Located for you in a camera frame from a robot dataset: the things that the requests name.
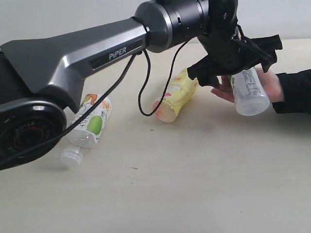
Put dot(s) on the open human hand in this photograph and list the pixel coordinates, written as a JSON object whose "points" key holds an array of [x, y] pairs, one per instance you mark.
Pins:
{"points": [[270, 82]]}

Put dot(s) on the white green capped bottle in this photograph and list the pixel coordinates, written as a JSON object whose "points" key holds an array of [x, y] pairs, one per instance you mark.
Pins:
{"points": [[249, 96]]}

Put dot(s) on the yellow drink bottle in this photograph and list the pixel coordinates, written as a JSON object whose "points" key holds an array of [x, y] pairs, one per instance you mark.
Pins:
{"points": [[179, 92]]}

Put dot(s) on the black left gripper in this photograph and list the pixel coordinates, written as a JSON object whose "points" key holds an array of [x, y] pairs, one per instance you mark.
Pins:
{"points": [[230, 56]]}

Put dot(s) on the black sleeved forearm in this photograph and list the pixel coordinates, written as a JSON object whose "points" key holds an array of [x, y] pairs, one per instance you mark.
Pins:
{"points": [[296, 92]]}

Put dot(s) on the white bottle green apple label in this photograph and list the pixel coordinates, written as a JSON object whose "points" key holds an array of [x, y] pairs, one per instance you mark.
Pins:
{"points": [[86, 135]]}

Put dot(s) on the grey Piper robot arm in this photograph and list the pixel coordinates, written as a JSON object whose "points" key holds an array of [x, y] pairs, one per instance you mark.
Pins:
{"points": [[39, 78]]}

